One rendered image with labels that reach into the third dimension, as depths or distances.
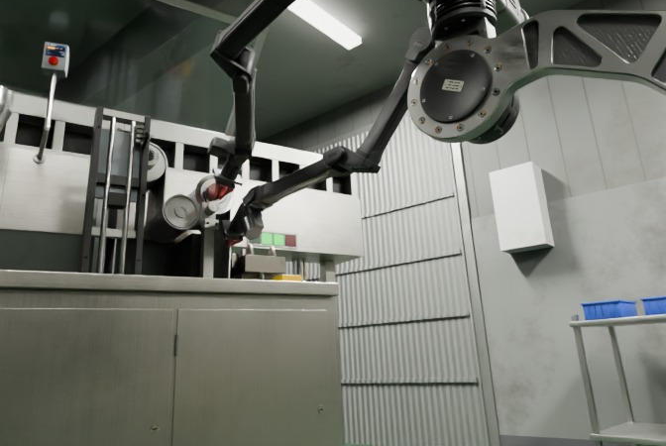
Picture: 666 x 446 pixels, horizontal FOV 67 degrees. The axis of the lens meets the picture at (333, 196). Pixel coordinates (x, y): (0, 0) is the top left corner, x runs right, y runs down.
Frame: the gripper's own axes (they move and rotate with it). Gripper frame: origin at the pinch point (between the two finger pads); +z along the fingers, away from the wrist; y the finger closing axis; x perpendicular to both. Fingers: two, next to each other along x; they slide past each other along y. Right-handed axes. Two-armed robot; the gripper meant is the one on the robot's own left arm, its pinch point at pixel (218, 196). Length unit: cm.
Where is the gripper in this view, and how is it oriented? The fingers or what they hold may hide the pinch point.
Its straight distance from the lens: 182.7
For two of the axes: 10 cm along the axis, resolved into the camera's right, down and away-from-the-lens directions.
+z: -4.6, 8.2, 3.4
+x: -3.6, -5.3, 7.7
